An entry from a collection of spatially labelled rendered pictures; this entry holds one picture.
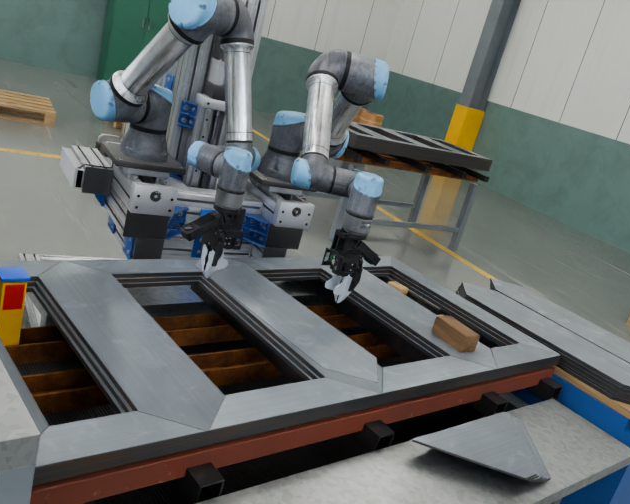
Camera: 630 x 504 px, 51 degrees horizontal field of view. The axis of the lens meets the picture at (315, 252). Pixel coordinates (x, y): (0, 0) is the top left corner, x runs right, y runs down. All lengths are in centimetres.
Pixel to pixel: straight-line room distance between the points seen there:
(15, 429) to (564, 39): 1022
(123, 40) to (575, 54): 673
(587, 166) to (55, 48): 819
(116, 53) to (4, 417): 1030
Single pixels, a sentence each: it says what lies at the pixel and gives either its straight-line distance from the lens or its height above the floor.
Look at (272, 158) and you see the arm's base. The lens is 234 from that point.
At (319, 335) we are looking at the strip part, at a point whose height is 85.
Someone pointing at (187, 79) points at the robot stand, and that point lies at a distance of 234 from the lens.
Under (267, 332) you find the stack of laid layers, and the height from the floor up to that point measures 84.
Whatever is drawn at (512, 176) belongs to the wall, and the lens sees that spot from 1073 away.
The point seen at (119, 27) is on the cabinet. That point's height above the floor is 90.
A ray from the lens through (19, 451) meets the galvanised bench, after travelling 82.
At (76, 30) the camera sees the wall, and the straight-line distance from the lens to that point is 1152.
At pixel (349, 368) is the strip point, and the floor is 85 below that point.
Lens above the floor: 153
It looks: 18 degrees down
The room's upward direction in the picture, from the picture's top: 16 degrees clockwise
